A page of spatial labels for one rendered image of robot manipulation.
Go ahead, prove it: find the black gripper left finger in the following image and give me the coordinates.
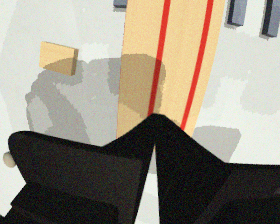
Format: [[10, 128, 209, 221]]
[[8, 113, 159, 224]]

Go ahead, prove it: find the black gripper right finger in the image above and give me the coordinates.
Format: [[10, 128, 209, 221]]
[[155, 115, 280, 224]]

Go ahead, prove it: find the tan strip with red stripes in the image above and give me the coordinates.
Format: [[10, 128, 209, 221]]
[[116, 0, 225, 139]]

